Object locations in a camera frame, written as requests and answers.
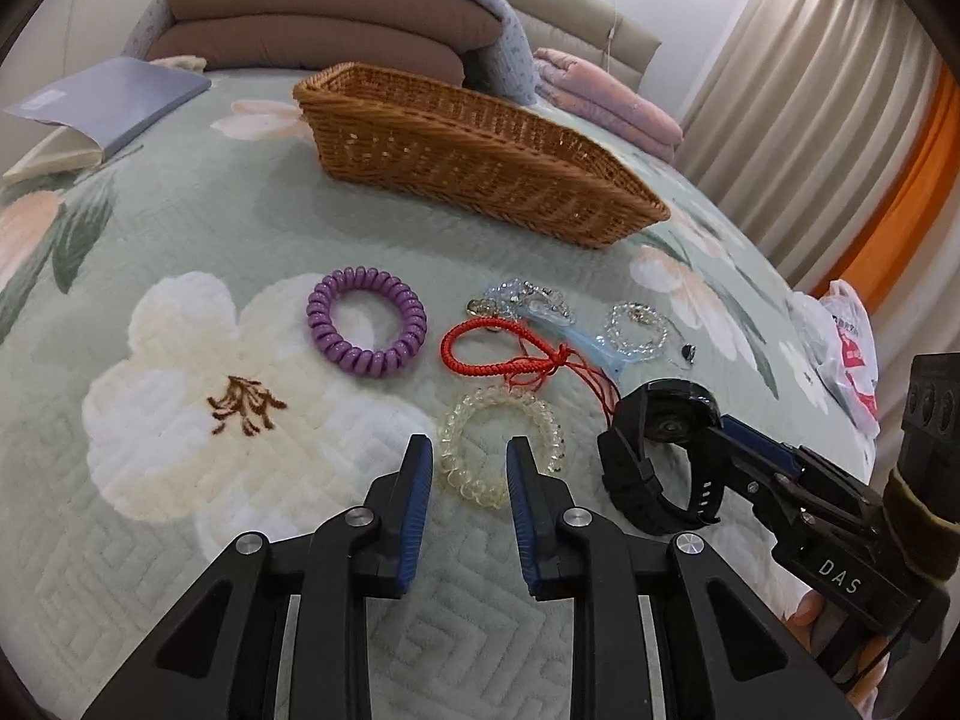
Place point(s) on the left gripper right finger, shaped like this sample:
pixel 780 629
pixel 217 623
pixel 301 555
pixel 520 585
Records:
pixel 656 618

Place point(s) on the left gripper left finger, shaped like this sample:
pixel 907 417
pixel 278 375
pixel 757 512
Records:
pixel 217 652

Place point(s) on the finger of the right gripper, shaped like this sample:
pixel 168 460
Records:
pixel 720 463
pixel 773 451

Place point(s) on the black wrist watch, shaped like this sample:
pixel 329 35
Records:
pixel 651 455

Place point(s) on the crystal bead bracelet blue tag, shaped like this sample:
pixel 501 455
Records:
pixel 546 309

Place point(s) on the person right hand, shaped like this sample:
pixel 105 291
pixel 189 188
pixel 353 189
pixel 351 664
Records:
pixel 863 664

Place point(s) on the white plastic bag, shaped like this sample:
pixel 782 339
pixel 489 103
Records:
pixel 838 339

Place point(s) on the orange curtain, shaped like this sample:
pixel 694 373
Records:
pixel 881 252

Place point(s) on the floral green bedspread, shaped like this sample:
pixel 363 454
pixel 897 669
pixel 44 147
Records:
pixel 209 336

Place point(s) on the beige curtain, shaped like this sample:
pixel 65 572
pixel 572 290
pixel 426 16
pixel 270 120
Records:
pixel 804 120

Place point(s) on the folded pink quilt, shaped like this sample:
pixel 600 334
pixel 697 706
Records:
pixel 582 88

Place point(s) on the brown wicker basket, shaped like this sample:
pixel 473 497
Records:
pixel 410 134

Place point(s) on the blue patterned blanket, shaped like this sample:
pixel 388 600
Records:
pixel 505 69

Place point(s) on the beige padded headboard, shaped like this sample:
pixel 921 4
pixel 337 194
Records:
pixel 590 30

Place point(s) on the white book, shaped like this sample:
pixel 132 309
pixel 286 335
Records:
pixel 45 161

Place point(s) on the blue book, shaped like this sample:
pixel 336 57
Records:
pixel 101 109

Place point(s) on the cream fluffy cloth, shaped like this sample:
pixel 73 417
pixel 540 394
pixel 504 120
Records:
pixel 182 62

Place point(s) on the folded brown duvet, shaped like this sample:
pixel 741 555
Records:
pixel 426 37

